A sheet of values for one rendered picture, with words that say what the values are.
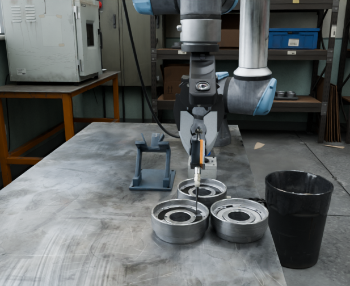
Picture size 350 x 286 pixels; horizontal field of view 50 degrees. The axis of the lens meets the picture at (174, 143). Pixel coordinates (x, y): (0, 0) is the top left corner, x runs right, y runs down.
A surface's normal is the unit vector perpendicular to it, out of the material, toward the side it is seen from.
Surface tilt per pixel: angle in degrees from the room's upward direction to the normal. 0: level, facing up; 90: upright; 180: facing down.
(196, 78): 32
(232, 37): 82
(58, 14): 90
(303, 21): 91
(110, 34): 90
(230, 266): 0
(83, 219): 0
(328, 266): 0
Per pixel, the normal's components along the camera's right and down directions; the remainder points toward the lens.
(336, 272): 0.00, -0.96
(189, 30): -0.60, 0.22
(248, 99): -0.39, 0.34
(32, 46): -0.09, 0.27
